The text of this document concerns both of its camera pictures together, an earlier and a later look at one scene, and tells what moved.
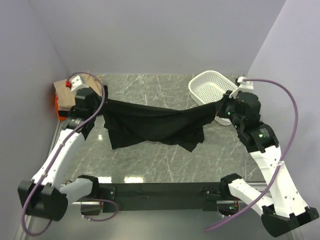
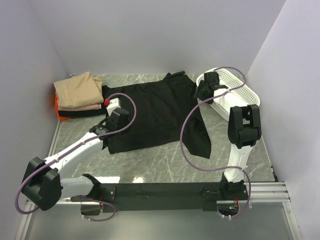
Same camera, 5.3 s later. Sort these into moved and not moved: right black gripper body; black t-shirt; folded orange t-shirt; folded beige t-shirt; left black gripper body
Moved: left black gripper body; right black gripper body; black t-shirt
Not moved: folded orange t-shirt; folded beige t-shirt
